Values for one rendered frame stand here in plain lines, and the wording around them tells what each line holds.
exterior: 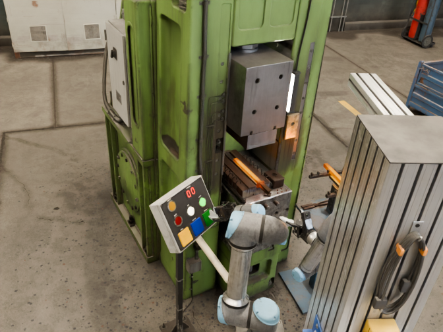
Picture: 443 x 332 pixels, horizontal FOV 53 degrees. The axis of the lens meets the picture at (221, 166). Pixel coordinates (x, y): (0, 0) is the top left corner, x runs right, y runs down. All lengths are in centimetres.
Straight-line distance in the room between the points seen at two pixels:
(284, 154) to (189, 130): 77
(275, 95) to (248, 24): 40
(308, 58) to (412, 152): 162
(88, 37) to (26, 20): 93
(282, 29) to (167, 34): 64
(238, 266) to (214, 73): 104
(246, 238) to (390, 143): 78
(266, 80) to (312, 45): 44
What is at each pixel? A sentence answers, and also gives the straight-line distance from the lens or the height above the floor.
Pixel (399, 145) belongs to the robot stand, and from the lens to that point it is 118.
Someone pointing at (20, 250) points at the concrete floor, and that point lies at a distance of 389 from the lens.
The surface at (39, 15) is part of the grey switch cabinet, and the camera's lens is 755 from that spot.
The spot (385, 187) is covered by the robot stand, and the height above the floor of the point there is 196.
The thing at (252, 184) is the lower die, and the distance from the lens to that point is 272.
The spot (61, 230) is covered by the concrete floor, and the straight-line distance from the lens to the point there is 398.
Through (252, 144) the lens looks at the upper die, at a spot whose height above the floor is 130.
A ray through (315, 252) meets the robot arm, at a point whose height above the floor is 109.
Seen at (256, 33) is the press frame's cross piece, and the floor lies 188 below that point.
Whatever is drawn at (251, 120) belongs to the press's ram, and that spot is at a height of 145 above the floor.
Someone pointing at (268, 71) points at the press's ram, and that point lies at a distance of 236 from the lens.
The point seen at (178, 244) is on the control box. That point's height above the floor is 100.
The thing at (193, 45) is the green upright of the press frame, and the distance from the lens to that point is 224.
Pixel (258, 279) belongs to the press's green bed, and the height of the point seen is 15.
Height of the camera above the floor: 256
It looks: 33 degrees down
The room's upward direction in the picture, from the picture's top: 4 degrees clockwise
